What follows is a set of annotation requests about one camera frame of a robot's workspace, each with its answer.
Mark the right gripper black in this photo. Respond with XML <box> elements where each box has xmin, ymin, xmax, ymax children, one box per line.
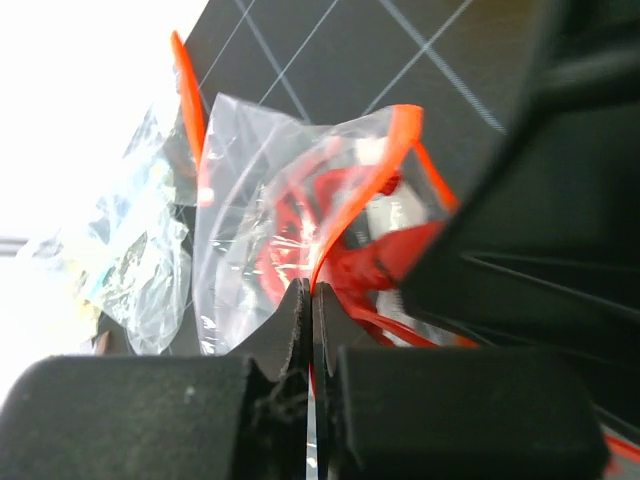
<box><xmin>400</xmin><ymin>1</ymin><xmax>639</xmax><ymax>435</ymax></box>

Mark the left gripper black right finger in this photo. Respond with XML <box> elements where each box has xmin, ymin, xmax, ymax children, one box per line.
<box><xmin>312</xmin><ymin>284</ymin><xmax>610</xmax><ymax>479</ymax></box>

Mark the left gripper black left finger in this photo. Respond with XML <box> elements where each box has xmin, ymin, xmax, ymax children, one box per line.
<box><xmin>1</xmin><ymin>279</ymin><xmax>311</xmax><ymax>479</ymax></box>

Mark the red toy lobster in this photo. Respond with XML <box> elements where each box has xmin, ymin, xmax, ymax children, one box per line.
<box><xmin>254</xmin><ymin>139</ymin><xmax>640</xmax><ymax>461</ymax></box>

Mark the clear bag orange zipper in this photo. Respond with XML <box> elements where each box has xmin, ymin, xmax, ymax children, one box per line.
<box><xmin>192</xmin><ymin>96</ymin><xmax>469</xmax><ymax>355</ymax></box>
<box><xmin>170</xmin><ymin>31</ymin><xmax>205</xmax><ymax>171</ymax></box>

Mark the clear bag blue zipper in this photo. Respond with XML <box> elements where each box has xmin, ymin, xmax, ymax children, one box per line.
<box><xmin>18</xmin><ymin>108</ymin><xmax>195</xmax><ymax>355</ymax></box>

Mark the black grid mat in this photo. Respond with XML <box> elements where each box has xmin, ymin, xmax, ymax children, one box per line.
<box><xmin>94</xmin><ymin>0</ymin><xmax>546</xmax><ymax>356</ymax></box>

